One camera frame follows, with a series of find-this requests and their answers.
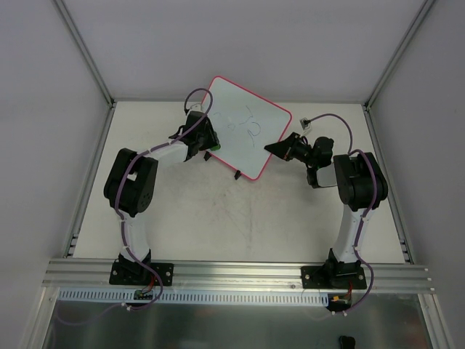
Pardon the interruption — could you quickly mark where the pink-framed whiteboard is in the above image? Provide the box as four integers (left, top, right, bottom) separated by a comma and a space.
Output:
202, 76, 293, 180

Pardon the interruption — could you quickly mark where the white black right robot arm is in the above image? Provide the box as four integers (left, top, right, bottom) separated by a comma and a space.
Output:
104, 111, 219, 275

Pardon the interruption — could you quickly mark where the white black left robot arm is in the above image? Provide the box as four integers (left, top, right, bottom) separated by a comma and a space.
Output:
264, 132, 389, 274

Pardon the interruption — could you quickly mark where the black object bottom edge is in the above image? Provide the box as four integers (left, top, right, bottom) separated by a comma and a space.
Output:
339, 336, 356, 349

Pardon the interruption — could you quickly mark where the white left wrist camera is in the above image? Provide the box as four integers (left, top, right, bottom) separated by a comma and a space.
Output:
299, 118, 312, 132

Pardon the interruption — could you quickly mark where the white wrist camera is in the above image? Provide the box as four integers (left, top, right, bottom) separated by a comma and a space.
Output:
299, 118, 312, 132
187, 103, 203, 113

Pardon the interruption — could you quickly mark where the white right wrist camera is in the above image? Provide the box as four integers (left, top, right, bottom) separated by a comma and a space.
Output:
187, 103, 203, 113

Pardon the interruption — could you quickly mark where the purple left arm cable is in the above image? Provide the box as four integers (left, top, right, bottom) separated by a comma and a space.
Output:
310, 114, 381, 317

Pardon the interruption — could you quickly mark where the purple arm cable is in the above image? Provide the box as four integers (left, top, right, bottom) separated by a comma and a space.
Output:
310, 114, 381, 317
114, 88, 214, 262

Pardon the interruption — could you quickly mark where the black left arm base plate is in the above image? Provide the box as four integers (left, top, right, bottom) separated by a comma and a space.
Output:
300, 265, 368, 290

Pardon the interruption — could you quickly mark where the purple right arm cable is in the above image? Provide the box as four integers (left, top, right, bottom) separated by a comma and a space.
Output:
114, 88, 214, 262

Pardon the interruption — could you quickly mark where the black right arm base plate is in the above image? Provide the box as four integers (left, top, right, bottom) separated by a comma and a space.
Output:
109, 262, 174, 286

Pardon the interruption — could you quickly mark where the right aluminium frame post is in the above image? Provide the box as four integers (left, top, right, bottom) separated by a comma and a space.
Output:
364, 0, 437, 111

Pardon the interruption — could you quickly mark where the aluminium frame post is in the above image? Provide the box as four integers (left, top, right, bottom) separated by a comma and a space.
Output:
52, 0, 114, 107
364, 0, 437, 111

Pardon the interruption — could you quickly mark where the left aluminium frame post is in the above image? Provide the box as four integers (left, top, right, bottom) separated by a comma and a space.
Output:
52, 0, 114, 107

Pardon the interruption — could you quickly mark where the aluminium mounting rail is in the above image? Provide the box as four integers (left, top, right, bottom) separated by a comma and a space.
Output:
42, 258, 436, 294

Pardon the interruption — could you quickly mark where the white slotted cable duct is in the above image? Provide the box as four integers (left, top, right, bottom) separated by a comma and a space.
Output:
57, 288, 329, 308

